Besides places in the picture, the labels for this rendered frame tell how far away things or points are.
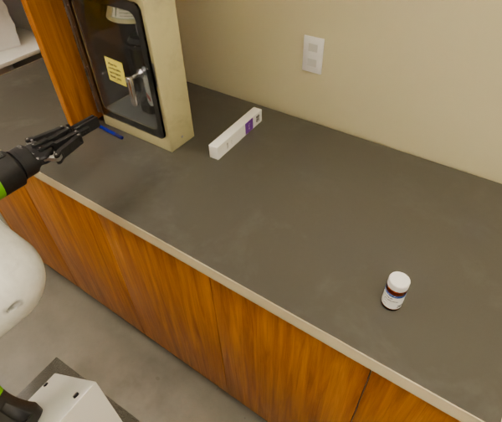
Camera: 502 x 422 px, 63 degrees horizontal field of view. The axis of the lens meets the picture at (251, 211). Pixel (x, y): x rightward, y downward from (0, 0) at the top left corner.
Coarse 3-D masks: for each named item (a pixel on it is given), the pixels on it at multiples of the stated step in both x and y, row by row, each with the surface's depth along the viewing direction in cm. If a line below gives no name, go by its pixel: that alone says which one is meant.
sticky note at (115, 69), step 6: (108, 60) 121; (114, 60) 120; (108, 66) 123; (114, 66) 121; (120, 66) 119; (108, 72) 125; (114, 72) 123; (120, 72) 121; (114, 78) 125; (120, 78) 123; (120, 84) 124
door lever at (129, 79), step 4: (140, 72) 115; (128, 76) 113; (132, 76) 114; (136, 76) 114; (140, 76) 116; (128, 80) 113; (132, 80) 114; (128, 84) 114; (132, 84) 114; (128, 88) 115; (132, 88) 115; (132, 92) 115; (132, 96) 116; (136, 96) 117; (132, 100) 117; (136, 100) 118; (132, 104) 118; (136, 104) 118
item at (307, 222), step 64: (0, 128) 146; (256, 128) 141; (320, 128) 140; (64, 192) 124; (128, 192) 119; (192, 192) 118; (256, 192) 118; (320, 192) 117; (384, 192) 116; (448, 192) 115; (192, 256) 101; (256, 256) 101; (320, 256) 100; (384, 256) 99; (448, 256) 99; (320, 320) 87; (384, 320) 87; (448, 320) 87; (448, 384) 77
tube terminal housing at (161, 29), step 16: (128, 0) 104; (144, 0) 101; (160, 0) 105; (144, 16) 104; (160, 16) 107; (176, 16) 112; (160, 32) 109; (176, 32) 114; (160, 48) 111; (176, 48) 116; (160, 64) 114; (176, 64) 119; (160, 80) 116; (176, 80) 121; (160, 96) 119; (176, 96) 124; (176, 112) 127; (128, 128) 139; (176, 128) 130; (192, 128) 137; (160, 144) 134; (176, 144) 132
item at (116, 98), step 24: (72, 0) 114; (96, 0) 109; (120, 0) 103; (96, 24) 115; (120, 24) 109; (96, 48) 121; (120, 48) 114; (144, 48) 109; (96, 72) 128; (144, 72) 115; (120, 96) 128; (144, 96) 121; (120, 120) 136; (144, 120) 129
